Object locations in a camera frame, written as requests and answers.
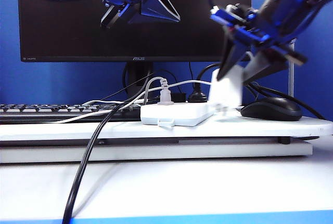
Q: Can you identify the white base board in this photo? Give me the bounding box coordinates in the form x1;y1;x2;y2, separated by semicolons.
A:
0;140;313;164

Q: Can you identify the white power strip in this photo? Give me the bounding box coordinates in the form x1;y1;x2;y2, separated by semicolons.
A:
140;100;218;128

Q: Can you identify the grey metal partition post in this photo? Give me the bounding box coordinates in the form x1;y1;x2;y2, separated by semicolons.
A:
288;38;296;99

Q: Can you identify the black ASUS monitor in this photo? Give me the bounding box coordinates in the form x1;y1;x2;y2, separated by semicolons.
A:
17;0;252;63

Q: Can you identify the black monitor stand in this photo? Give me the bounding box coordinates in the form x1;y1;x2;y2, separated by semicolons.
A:
122;62;157;97

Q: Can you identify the white charger block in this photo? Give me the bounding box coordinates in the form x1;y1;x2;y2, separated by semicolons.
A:
207;65;244;117

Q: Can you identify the black power plug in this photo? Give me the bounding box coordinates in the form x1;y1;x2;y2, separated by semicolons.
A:
187;61;209;104

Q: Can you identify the black computer mouse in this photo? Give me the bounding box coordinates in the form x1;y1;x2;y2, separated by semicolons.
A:
239;97;303;122

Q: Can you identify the black keyboard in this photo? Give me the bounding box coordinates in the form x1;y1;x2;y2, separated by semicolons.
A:
0;103;143;125

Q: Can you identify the thin white cable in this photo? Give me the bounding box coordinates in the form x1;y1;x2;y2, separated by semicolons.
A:
83;100;146;106

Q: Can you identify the grey plug with cable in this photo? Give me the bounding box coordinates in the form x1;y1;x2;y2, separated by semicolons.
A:
144;76;174;106

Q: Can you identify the thick black power cord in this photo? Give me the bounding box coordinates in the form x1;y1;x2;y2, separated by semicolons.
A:
62;104;143;224

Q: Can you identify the black plug cable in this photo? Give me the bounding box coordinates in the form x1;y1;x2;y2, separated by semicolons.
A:
196;63;327;121

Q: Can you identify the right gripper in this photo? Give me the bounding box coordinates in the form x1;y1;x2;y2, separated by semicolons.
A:
210;4;308;83

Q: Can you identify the white charger cable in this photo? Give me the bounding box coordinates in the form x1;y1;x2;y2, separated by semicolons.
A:
58;79;213;124

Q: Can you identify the white raised desk board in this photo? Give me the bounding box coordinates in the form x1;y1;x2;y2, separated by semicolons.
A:
0;107;333;141

